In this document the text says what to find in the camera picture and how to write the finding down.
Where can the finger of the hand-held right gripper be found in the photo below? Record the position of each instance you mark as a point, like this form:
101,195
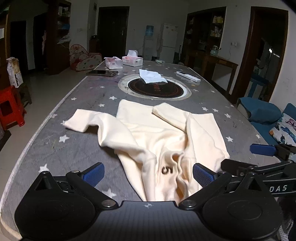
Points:
235,165
263,149

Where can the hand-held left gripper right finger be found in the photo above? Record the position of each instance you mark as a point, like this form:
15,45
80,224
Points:
202,176

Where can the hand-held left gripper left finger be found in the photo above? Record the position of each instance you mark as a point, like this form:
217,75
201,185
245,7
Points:
94,173

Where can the cream sweater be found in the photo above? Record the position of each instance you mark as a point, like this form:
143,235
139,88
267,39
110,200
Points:
143,139

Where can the blue sofa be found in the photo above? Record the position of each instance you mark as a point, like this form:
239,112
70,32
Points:
261,129

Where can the butterfly print pillow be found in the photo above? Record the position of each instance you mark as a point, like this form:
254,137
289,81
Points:
285,128

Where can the blue sofa cushion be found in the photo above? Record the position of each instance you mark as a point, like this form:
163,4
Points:
261,111

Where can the grey star-print tablecloth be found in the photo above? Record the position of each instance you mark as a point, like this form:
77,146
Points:
69,115

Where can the blue plastic stool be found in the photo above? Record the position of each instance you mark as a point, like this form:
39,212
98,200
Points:
256,83

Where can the round built-in cooktop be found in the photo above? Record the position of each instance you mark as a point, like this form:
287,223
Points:
157,89

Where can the wooden desk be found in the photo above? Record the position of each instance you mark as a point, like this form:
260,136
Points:
215,63

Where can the white remote control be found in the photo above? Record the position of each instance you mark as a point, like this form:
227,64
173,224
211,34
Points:
188,76

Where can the black phone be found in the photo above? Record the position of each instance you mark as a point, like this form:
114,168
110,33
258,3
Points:
103,73

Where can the red plastic stool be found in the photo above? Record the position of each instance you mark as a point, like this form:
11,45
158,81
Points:
11,106

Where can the glass jar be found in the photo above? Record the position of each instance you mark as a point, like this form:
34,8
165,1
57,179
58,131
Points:
215,50

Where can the white tissue paper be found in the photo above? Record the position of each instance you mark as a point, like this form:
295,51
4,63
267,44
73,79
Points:
151,76

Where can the white tissue pack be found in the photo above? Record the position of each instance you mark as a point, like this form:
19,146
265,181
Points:
113,62

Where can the dotted children's play tent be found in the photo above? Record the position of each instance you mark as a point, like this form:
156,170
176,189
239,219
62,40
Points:
83,58

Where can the pink tissue box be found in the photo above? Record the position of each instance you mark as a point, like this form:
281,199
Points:
133,60

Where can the small plastic packet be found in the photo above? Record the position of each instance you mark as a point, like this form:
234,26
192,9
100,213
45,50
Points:
159,61

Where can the white paper bag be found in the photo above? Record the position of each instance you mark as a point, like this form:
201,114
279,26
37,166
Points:
15,71

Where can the dark wooden display cabinet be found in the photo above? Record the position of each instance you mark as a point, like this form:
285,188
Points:
203,34

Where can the white water dispenser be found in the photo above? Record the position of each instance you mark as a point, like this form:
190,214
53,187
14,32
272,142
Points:
148,46

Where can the white refrigerator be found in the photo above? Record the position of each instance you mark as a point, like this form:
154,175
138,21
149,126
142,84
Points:
168,41

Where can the dark wooden door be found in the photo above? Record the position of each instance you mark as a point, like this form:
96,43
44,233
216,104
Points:
112,34

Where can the tall wooden shelf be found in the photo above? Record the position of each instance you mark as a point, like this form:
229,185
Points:
59,34

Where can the hanging pink cloth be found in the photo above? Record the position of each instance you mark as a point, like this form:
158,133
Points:
44,39

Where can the wooden storage cabinet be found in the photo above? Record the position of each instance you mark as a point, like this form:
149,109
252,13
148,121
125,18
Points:
3,53

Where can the blue water bottle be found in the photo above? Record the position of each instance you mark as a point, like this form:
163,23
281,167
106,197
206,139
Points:
149,30

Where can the dark wooden door frame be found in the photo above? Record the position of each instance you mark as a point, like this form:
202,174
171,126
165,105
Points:
245,58

